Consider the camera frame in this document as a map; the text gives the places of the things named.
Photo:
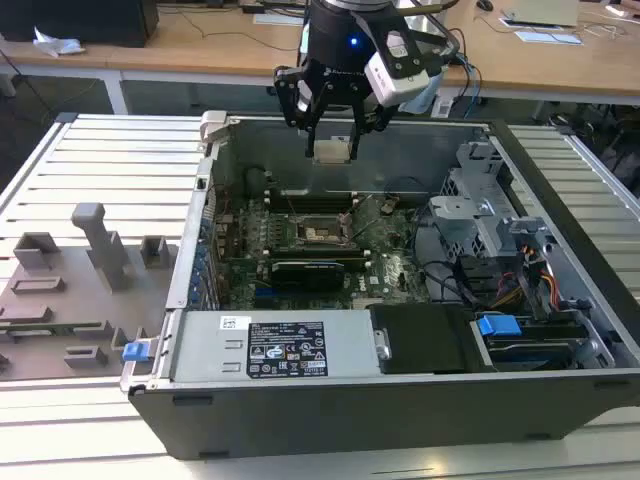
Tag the grey power brick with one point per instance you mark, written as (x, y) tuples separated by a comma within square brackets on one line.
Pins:
[(255, 8)]

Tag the long wooden desk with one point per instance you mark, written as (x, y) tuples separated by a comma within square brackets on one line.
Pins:
[(200, 55)]

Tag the black office chair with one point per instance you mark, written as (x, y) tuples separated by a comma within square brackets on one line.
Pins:
[(625, 140)]

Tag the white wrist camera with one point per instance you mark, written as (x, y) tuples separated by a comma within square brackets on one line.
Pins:
[(397, 82), (303, 100)]

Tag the black hard disk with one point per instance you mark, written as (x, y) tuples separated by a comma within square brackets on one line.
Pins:
[(530, 352)]

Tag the black graphics card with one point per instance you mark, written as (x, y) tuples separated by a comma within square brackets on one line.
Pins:
[(307, 276)]

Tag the white power adapter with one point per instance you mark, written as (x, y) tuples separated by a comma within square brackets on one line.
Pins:
[(443, 106)]

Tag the black plastic shroud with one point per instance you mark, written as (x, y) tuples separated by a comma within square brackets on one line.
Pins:
[(425, 340)]

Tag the small wooden desk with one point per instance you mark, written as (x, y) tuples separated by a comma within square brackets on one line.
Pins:
[(30, 62)]

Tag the black computer box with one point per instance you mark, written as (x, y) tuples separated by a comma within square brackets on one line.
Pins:
[(75, 20)]

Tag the silver metal drive cage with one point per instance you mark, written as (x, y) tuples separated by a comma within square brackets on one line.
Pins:
[(465, 220)]

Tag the blue disk carrier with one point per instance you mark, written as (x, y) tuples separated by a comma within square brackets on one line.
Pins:
[(497, 330)]

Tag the blue plastic latch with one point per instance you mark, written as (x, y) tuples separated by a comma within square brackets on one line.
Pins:
[(135, 351)]

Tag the black computer mouse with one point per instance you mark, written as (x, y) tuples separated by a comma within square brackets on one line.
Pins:
[(484, 4)]

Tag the crumpled white paper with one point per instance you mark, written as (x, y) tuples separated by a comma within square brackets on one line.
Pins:
[(55, 46)]

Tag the black RAM slot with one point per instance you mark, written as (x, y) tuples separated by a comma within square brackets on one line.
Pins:
[(315, 252), (310, 200)]

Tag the round coin cell battery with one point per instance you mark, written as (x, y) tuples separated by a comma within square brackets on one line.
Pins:
[(388, 205)]

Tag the CPU socket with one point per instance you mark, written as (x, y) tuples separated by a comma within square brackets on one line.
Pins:
[(320, 231)]

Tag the beige laptop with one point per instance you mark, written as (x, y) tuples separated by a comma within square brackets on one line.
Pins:
[(547, 11)]

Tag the silver square CPU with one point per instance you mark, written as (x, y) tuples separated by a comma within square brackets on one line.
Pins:
[(331, 151)]

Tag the white paper sheet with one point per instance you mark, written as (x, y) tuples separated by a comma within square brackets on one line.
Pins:
[(550, 37)]

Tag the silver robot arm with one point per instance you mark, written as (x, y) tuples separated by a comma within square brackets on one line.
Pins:
[(422, 97)]

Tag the grey parts rack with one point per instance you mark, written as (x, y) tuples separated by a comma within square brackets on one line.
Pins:
[(75, 300)]

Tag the green RAM stick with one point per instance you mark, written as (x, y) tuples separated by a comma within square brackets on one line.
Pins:
[(60, 329)]

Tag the blue expansion slot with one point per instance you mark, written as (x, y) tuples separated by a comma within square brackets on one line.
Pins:
[(265, 290)]

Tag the grey power supply unit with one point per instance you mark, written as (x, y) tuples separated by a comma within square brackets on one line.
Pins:
[(210, 345)]

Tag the black open PC case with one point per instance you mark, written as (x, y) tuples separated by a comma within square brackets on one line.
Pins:
[(350, 425)]

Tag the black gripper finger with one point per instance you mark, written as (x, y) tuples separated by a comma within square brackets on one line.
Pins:
[(287, 95), (375, 117)]

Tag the silver disk bay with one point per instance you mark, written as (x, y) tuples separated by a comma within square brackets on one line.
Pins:
[(595, 350)]

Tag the metal locking lever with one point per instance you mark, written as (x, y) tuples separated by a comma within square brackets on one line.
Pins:
[(327, 242)]

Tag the green motherboard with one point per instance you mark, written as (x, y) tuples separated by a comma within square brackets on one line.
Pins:
[(390, 272)]

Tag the silver case hinge bracket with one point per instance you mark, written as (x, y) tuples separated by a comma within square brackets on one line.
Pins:
[(212, 125)]

